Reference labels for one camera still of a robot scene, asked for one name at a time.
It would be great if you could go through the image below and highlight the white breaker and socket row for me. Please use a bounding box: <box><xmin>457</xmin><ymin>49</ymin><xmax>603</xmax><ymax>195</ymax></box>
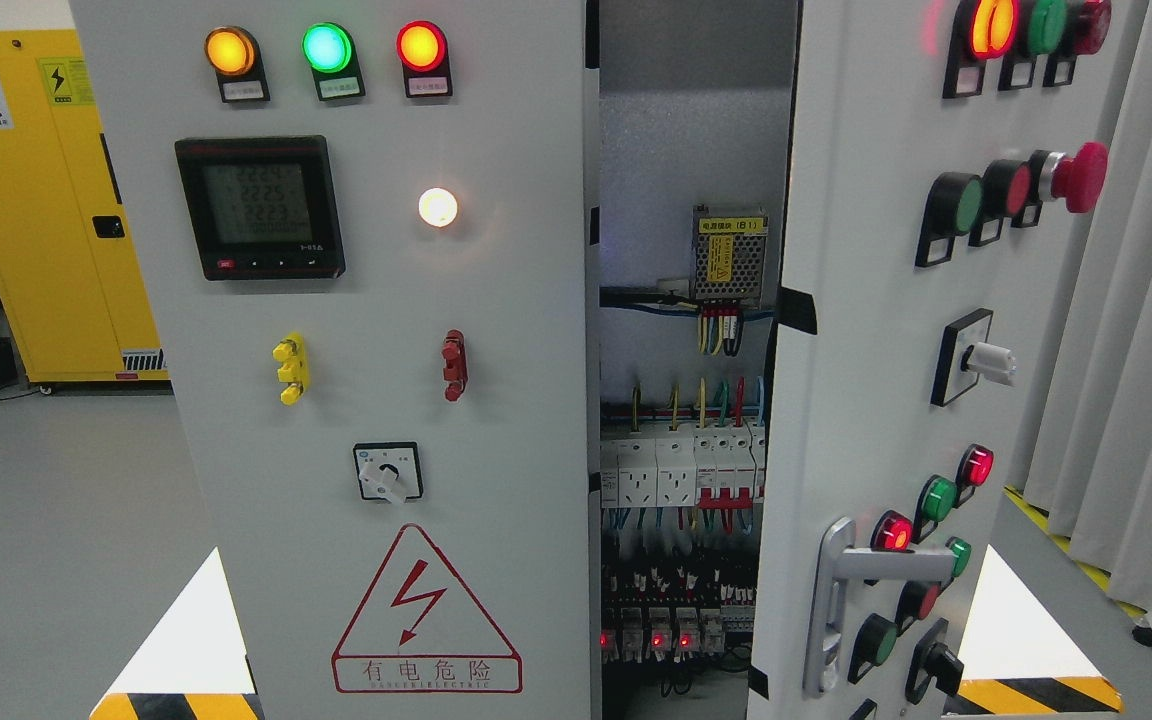
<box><xmin>600</xmin><ymin>420</ymin><xmax>767</xmax><ymax>510</ymax></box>

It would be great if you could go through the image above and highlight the red electric hazard sticker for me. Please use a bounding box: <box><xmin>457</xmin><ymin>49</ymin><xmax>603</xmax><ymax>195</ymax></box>
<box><xmin>332</xmin><ymin>523</ymin><xmax>524</xmax><ymax>694</ymax></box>

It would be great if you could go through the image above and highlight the black digital power meter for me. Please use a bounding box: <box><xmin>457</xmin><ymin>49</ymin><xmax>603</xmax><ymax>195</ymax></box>
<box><xmin>175</xmin><ymin>135</ymin><xmax>346</xmax><ymax>281</ymax></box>

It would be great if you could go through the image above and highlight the silver door handle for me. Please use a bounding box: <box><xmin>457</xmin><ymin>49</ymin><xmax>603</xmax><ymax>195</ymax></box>
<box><xmin>803</xmin><ymin>518</ymin><xmax>956</xmax><ymax>698</ymax></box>

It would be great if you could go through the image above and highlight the metal mesh power supply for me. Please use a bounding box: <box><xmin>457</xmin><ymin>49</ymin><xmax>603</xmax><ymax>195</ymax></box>
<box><xmin>690</xmin><ymin>204</ymin><xmax>770</xmax><ymax>309</ymax></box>

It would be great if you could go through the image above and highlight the red indicator lamp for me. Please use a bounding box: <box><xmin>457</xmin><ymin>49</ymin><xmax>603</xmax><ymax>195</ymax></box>
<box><xmin>396</xmin><ymin>18</ymin><xmax>453</xmax><ymax>99</ymax></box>

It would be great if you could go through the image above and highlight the red terminal post block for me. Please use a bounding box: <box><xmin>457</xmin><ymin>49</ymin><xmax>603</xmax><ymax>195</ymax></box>
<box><xmin>442</xmin><ymin>329</ymin><xmax>468</xmax><ymax>402</ymax></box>

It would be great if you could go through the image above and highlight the grey cabinet enclosure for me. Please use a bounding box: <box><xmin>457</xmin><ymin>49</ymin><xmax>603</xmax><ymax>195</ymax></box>
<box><xmin>586</xmin><ymin>1</ymin><xmax>797</xmax><ymax>719</ymax></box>

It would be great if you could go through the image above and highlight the grey cabinet door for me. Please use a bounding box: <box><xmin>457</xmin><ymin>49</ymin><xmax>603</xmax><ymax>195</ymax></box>
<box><xmin>748</xmin><ymin>1</ymin><xmax>1143</xmax><ymax>719</ymax></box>
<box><xmin>70</xmin><ymin>1</ymin><xmax>594</xmax><ymax>719</ymax></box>

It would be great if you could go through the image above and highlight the amber indicator lamp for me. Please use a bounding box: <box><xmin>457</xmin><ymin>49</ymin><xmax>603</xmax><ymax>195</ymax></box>
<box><xmin>204</xmin><ymin>26</ymin><xmax>271</xmax><ymax>103</ymax></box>

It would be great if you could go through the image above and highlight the green indicator lamp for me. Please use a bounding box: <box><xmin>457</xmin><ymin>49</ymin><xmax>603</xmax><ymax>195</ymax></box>
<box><xmin>301</xmin><ymin>22</ymin><xmax>366</xmax><ymax>101</ymax></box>

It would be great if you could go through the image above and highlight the white indicator lamp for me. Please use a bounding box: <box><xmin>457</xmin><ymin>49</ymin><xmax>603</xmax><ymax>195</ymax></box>
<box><xmin>419</xmin><ymin>187</ymin><xmax>460</xmax><ymax>228</ymax></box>

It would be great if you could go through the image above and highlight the white right door selector switch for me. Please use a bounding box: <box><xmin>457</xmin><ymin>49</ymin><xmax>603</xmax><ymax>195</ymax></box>
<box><xmin>931</xmin><ymin>306</ymin><xmax>1018</xmax><ymax>407</ymax></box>

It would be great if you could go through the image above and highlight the yellow terminal post block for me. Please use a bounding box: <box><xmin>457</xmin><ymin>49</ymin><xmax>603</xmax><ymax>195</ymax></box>
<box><xmin>271</xmin><ymin>332</ymin><xmax>311</xmax><ymax>406</ymax></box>

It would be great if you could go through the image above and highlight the yellow safety cabinet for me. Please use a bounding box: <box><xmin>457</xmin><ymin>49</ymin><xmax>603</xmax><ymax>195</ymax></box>
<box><xmin>0</xmin><ymin>29</ymin><xmax>168</xmax><ymax>386</ymax></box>

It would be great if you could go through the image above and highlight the red mushroom emergency button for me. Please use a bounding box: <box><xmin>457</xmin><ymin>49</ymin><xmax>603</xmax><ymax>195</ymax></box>
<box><xmin>1028</xmin><ymin>141</ymin><xmax>1108</xmax><ymax>214</ymax></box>

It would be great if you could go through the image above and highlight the relay and terminal row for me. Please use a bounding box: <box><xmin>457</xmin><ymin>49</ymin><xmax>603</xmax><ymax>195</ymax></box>
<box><xmin>598</xmin><ymin>541</ymin><xmax>758</xmax><ymax>664</ymax></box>

